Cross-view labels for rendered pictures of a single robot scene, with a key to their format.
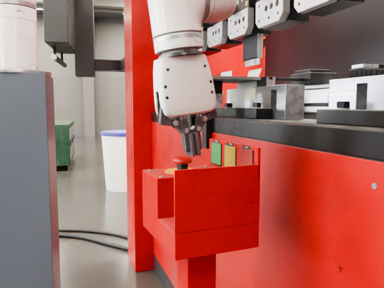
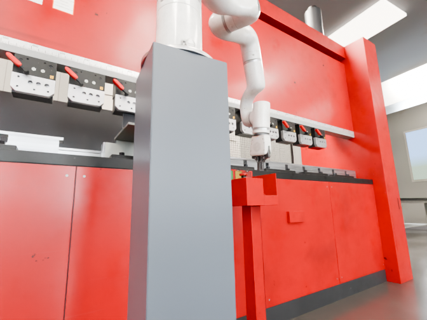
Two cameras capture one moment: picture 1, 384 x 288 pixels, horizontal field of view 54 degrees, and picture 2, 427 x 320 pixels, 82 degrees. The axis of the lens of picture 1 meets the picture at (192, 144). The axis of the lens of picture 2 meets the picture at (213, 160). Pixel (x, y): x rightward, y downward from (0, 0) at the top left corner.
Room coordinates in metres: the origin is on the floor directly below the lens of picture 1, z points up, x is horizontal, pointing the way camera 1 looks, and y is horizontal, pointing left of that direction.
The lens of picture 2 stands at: (1.18, 1.09, 0.66)
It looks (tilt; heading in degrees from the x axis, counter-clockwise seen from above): 11 degrees up; 255
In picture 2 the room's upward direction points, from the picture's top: 1 degrees counter-clockwise
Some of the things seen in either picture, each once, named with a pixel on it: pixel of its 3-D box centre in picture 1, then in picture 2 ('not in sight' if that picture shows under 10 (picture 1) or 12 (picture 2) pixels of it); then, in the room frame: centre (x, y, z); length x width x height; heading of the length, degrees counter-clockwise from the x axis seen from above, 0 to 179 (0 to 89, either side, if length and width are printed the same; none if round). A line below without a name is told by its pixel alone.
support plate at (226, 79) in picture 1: (210, 79); (140, 134); (1.22, -0.06, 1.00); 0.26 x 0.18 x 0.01; 109
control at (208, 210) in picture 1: (196, 190); (249, 186); (0.72, -0.01, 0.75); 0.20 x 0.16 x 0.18; 23
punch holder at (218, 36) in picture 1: (224, 24); (86, 90); (1.48, -0.12, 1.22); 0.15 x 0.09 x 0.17; 19
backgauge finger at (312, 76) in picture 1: (294, 77); not in sight; (1.33, -0.36, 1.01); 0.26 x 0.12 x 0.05; 109
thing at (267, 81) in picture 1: (255, 83); not in sight; (1.25, -0.21, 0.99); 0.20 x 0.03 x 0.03; 19
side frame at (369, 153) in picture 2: not in sight; (342, 157); (-0.83, -1.10, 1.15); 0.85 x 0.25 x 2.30; 109
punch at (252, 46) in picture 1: (252, 51); (132, 124); (1.27, -0.20, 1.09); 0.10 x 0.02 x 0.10; 19
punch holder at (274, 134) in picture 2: not in sight; (267, 128); (0.35, -0.51, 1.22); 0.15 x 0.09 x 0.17; 19
